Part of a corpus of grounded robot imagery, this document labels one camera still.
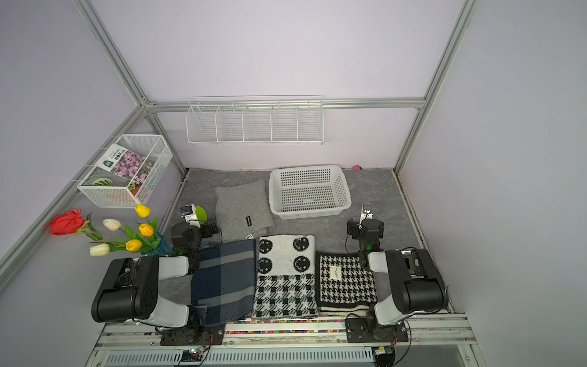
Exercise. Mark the white black smiley scarf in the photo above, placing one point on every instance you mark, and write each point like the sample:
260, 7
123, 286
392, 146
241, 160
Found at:
286, 281

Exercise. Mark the red artificial rose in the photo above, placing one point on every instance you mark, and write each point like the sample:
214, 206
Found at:
75, 223

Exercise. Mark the tulip bouquet in teal vase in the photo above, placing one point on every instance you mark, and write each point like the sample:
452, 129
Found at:
143, 238

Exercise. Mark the purple flower seed packet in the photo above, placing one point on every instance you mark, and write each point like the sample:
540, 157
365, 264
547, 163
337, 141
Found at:
126, 164

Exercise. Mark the black white houndstooth scarf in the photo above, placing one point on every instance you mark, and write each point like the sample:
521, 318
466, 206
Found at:
343, 285

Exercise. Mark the white plastic perforated basket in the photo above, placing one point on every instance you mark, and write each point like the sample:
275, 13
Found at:
308, 192

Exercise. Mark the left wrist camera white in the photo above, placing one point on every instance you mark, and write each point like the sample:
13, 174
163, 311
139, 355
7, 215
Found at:
189, 215

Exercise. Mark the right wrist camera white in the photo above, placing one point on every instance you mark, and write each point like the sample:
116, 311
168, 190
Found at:
366, 213

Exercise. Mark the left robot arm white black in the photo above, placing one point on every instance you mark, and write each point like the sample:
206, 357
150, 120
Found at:
130, 288

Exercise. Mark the white wire side basket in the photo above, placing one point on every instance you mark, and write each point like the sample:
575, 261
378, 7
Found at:
108, 191

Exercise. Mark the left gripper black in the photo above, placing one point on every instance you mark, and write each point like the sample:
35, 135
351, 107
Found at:
207, 229

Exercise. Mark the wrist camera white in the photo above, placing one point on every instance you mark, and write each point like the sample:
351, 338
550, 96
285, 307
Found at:
366, 213
189, 215

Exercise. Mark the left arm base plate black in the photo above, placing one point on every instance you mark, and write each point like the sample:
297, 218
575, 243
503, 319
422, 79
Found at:
188, 336

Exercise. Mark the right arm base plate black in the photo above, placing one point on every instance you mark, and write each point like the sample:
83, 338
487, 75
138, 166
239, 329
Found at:
376, 331

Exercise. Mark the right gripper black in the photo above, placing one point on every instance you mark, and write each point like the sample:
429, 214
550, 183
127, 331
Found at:
364, 225

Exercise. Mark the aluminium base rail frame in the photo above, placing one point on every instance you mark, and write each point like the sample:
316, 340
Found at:
443, 339

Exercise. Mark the white wire wall shelf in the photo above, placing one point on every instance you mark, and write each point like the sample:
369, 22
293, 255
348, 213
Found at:
255, 120

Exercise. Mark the navy grey plaid scarf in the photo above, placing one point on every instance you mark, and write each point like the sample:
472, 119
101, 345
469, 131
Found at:
223, 285

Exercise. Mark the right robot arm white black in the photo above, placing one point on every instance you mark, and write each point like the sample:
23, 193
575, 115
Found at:
417, 287

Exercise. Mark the green toy shovel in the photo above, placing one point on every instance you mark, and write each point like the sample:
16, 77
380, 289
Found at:
201, 215

